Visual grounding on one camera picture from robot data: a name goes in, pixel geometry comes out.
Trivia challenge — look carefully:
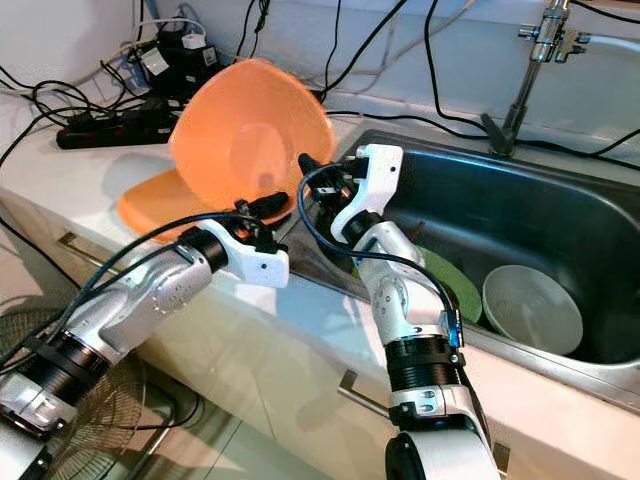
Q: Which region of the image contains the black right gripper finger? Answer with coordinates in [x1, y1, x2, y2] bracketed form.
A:
[296, 152, 333, 188]

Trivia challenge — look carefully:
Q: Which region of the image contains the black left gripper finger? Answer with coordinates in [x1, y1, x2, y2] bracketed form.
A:
[240, 190, 293, 219]

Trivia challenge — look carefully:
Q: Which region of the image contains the orange bowl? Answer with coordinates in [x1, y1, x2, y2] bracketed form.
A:
[168, 58, 337, 218]

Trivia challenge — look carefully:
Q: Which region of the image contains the orange plate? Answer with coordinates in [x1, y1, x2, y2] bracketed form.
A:
[117, 167, 236, 242]

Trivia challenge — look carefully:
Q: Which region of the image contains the steel kitchen sink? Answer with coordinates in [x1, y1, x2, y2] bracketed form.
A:
[273, 127, 640, 406]

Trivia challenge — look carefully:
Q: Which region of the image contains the green plate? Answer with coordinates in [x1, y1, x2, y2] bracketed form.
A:
[348, 243, 484, 324]

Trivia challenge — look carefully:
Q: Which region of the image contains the black power adapter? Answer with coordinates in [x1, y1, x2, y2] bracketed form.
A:
[132, 22, 223, 103]

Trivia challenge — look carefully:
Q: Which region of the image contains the black power strip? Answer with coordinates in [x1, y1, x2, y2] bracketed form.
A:
[56, 100, 177, 150]

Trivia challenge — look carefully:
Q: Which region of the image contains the steel faucet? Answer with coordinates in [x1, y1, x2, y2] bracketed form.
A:
[478, 0, 593, 157]

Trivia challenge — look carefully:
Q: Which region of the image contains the grey bowl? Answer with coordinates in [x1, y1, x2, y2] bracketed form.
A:
[481, 264, 585, 357]

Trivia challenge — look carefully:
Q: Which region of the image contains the metal floor fan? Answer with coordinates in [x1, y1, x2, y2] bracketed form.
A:
[0, 305, 156, 480]

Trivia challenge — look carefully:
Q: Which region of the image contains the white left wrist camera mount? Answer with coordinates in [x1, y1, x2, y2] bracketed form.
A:
[213, 224, 293, 290]

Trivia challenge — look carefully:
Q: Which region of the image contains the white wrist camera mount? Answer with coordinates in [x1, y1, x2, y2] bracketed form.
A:
[328, 143, 405, 247]
[213, 224, 293, 290]

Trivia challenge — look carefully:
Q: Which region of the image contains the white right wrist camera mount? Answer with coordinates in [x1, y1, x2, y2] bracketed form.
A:
[328, 143, 405, 247]

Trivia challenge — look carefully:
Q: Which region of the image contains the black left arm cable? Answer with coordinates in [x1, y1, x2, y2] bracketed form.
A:
[0, 208, 286, 381]

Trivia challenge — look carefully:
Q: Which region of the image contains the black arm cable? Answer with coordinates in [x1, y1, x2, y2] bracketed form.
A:
[296, 163, 466, 346]
[0, 208, 286, 381]

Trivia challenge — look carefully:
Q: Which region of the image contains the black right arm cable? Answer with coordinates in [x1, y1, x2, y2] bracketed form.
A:
[296, 163, 466, 346]

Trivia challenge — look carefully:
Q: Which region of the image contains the black hanging wall cable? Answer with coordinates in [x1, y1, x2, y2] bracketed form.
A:
[422, 0, 491, 136]

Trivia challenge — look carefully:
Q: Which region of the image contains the metal drawer handle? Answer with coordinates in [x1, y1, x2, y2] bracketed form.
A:
[338, 369, 406, 426]
[56, 231, 126, 279]

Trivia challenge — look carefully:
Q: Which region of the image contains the black power strip cord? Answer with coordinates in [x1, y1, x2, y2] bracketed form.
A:
[0, 120, 61, 166]

